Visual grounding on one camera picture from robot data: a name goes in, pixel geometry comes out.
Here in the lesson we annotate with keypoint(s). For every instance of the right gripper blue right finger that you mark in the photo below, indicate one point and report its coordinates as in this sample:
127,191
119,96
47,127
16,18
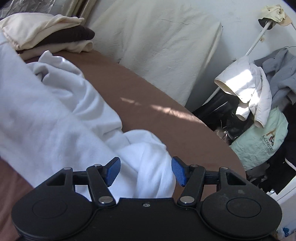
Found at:
191,178

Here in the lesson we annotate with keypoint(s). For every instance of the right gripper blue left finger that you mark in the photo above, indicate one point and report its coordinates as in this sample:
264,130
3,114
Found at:
100,178

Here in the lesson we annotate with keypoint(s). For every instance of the white long-sleeve shirt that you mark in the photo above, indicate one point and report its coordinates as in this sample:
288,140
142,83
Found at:
52,118

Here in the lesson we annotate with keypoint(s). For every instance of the black hanging garment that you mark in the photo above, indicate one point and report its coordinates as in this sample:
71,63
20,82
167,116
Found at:
219,114

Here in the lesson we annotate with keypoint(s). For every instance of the mint green printed bag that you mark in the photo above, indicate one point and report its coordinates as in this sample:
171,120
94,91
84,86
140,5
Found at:
256,145

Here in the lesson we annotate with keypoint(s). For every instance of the white puffer jacket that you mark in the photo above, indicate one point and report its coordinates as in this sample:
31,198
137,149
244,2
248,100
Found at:
248,82

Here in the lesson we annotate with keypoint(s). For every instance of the cream folded garment bottom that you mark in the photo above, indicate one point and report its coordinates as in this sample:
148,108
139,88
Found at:
73,47

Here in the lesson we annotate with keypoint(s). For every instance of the cream folded garment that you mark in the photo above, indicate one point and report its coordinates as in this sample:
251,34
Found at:
26,30
73,47

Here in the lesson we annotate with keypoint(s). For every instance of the white rack pole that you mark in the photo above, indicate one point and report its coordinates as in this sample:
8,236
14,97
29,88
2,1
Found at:
259,37

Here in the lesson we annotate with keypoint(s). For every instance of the cream covered mattress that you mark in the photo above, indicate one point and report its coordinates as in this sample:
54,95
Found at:
168,43

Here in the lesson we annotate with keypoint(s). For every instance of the grey hanging garment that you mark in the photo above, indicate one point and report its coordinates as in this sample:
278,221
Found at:
279,68

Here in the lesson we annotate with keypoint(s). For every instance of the dark brown folded garment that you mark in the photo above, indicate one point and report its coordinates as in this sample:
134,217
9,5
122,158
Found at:
73,34

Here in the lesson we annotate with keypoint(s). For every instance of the cream folded garment top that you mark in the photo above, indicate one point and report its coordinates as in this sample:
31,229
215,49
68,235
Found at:
26,30

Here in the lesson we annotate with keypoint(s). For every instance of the beige curtain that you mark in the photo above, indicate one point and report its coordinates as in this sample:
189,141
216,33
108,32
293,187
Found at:
81,8

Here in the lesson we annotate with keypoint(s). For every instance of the beige cap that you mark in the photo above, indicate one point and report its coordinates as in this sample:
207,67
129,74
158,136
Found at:
274,14

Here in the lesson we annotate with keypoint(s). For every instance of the silver foil sheet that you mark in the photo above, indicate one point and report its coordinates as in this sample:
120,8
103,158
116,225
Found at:
34,6

